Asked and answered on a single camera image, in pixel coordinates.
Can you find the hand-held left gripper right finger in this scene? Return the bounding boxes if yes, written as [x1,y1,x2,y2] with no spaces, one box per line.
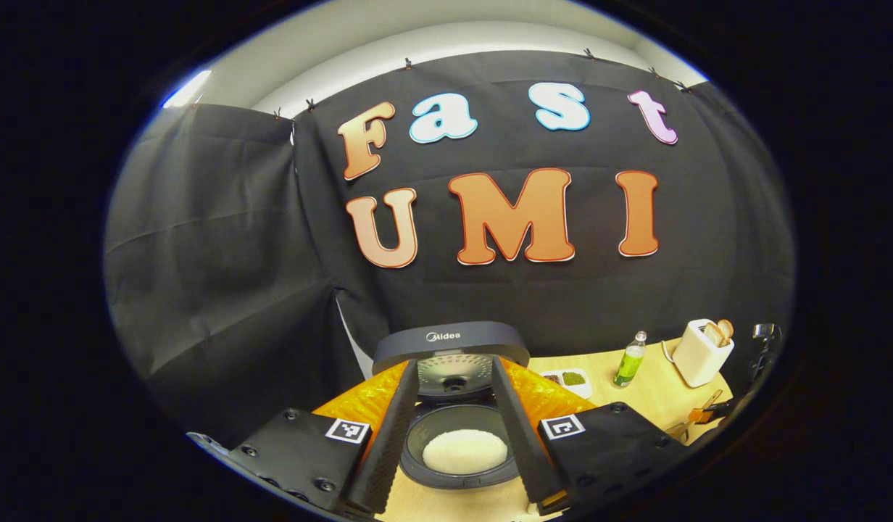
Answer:
[490,355,690,517]

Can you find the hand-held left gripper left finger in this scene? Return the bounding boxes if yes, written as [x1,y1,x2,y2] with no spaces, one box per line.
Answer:
[228,359,420,517]

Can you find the white rice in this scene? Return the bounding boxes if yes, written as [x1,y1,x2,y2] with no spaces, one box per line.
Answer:
[423,429,509,473]

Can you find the black and silver rice cooker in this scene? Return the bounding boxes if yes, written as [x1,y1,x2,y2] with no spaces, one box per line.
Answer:
[372,321,531,490]

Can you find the white toaster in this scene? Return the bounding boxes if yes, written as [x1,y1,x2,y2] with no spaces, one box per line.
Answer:
[671,319,735,389]

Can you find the white divided bean dish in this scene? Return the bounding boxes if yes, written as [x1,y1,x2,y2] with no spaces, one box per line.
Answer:
[541,368,594,399]

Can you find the green label drink bottle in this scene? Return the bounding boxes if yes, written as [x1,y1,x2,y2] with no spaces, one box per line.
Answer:
[612,331,647,388]

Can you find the row of small backdrop clamps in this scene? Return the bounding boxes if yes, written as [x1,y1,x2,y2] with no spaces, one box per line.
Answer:
[193,47,694,120]

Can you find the long ceiling light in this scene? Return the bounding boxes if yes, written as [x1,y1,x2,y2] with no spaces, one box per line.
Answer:
[162,70,212,109]

